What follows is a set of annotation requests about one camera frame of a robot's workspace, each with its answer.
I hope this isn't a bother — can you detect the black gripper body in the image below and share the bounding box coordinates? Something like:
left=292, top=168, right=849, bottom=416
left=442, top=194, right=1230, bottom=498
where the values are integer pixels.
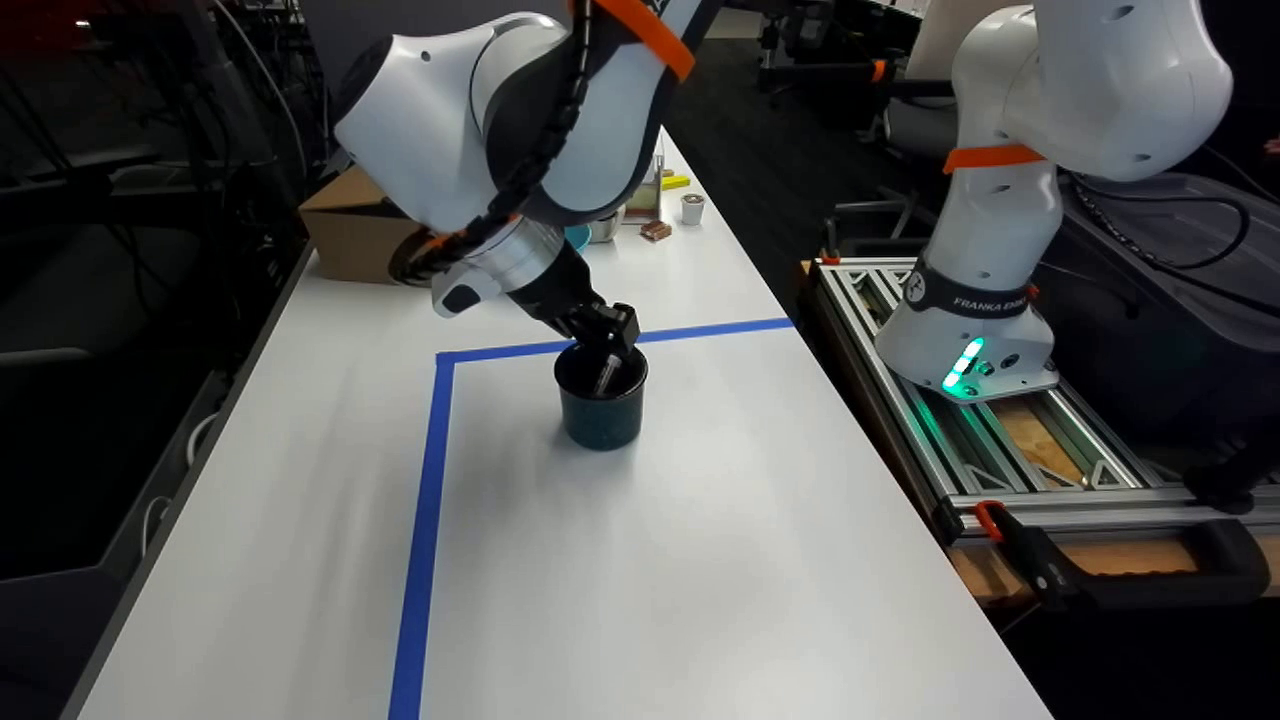
left=512, top=246, right=643, bottom=355

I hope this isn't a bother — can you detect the dark teal speckled mug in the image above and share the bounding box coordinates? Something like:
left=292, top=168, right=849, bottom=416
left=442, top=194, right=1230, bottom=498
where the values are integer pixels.
left=548, top=336, right=657, bottom=454

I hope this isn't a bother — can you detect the blue tape strip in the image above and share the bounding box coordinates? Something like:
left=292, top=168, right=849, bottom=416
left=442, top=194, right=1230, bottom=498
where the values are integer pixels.
left=432, top=313, right=800, bottom=368
left=383, top=348, right=462, bottom=720

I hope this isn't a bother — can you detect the brown cardboard box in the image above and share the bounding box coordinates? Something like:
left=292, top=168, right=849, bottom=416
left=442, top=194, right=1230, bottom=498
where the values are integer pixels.
left=297, top=164, right=442, bottom=286

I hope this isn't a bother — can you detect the black equipment case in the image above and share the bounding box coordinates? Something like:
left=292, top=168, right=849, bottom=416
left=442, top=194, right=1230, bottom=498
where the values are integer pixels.
left=1033, top=168, right=1280, bottom=486

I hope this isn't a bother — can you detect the wrist mounted camera box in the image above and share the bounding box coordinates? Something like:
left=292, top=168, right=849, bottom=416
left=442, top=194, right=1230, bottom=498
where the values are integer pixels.
left=430, top=264, right=494, bottom=321

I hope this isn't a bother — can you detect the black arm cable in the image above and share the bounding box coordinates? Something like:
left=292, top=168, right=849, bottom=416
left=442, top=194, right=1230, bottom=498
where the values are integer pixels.
left=476, top=0, right=601, bottom=259

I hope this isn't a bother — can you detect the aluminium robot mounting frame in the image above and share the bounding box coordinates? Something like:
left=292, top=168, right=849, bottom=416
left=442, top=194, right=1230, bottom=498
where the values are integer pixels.
left=797, top=246, right=1280, bottom=543

